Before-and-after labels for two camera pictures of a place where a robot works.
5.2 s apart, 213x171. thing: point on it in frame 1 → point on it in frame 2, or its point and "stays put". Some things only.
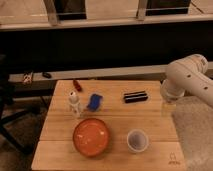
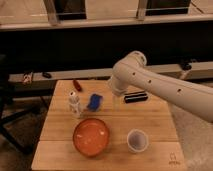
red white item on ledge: (27, 77) stays put
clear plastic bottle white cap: (75, 106) stays put
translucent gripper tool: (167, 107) → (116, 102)
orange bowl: (91, 137) stays put
